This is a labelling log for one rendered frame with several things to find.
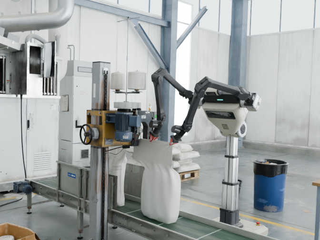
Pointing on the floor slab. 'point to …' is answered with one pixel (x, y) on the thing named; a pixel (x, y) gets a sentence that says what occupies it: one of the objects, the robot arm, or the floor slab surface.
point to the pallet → (190, 175)
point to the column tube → (96, 177)
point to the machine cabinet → (28, 129)
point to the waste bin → (269, 185)
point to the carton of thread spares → (17, 232)
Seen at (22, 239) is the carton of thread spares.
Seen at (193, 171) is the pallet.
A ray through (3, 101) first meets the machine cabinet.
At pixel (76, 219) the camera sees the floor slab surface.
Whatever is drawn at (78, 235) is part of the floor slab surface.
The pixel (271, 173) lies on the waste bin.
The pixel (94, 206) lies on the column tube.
